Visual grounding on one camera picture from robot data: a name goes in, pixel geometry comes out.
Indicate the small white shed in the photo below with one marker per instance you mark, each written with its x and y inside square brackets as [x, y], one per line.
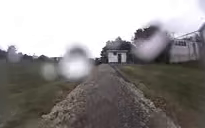
[117, 56]

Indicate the trees behind shed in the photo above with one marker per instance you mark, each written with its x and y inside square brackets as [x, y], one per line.
[118, 45]

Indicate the grey gravel path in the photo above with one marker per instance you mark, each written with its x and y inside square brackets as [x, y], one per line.
[103, 100]

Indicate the green grass strip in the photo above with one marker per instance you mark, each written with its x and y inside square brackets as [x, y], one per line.
[170, 85]

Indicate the white building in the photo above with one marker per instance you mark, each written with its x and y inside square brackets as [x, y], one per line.
[185, 50]

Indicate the dry grass field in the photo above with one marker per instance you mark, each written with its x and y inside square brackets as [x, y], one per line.
[20, 90]

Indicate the row of dark trees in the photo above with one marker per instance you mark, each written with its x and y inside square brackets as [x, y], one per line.
[10, 55]

